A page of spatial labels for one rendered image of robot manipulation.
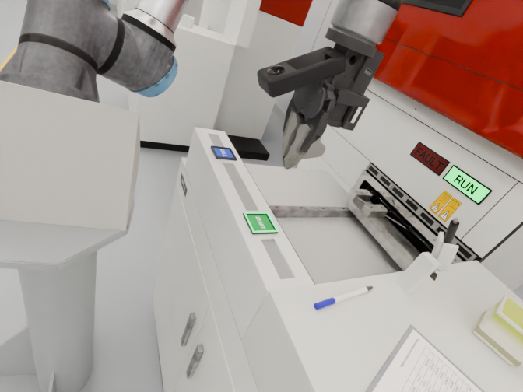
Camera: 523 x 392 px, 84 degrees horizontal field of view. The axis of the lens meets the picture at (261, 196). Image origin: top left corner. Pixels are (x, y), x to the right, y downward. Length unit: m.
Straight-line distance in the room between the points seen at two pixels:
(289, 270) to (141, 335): 1.05
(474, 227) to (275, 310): 0.63
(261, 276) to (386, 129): 0.77
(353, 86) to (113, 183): 0.45
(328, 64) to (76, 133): 0.41
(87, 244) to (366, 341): 0.53
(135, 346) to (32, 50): 1.15
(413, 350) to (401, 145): 0.68
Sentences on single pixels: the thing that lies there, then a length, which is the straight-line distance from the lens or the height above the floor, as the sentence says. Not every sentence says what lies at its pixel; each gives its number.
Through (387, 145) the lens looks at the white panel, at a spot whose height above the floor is 1.06.
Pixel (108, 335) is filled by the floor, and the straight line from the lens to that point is 1.48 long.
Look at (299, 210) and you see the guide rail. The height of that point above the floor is 0.85.
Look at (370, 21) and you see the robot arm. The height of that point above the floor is 1.33.
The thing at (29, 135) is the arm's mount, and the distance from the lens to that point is 0.60.
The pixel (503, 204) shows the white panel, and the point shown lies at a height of 1.11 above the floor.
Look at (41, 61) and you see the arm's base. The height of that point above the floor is 1.12.
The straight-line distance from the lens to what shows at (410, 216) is 1.01.
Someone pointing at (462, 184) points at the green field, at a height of 1.09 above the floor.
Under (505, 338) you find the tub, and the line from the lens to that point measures 0.67.
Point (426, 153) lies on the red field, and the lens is 1.01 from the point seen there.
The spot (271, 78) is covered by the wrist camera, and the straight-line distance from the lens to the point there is 0.40.
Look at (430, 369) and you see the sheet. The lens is 0.55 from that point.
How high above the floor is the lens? 1.31
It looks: 32 degrees down
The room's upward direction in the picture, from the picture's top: 23 degrees clockwise
